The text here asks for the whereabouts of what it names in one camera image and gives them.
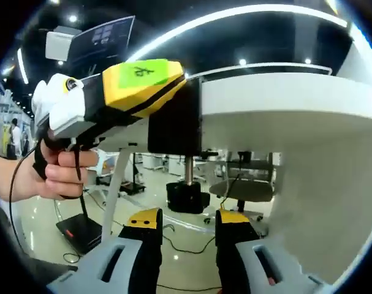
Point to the grey office chair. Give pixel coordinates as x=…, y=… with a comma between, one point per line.
x=247, y=190

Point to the curved ceiling light strip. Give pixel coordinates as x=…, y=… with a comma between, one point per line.
x=234, y=15

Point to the white office chair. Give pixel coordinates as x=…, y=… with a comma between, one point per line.
x=104, y=171

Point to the person's left hand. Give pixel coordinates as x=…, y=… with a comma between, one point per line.
x=63, y=174

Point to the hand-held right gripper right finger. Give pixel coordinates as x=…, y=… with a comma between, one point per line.
x=234, y=245

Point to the black fixed fixture clamp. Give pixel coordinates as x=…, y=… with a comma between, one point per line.
x=176, y=122

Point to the white desk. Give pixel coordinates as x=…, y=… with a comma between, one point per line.
x=311, y=137

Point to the dark hanging monitor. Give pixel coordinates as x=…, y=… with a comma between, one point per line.
x=103, y=36

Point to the white ceiling unit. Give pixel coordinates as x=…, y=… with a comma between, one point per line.
x=58, y=43

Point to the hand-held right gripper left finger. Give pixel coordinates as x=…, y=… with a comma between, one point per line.
x=139, y=251

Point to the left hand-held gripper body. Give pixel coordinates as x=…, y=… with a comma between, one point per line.
x=51, y=95

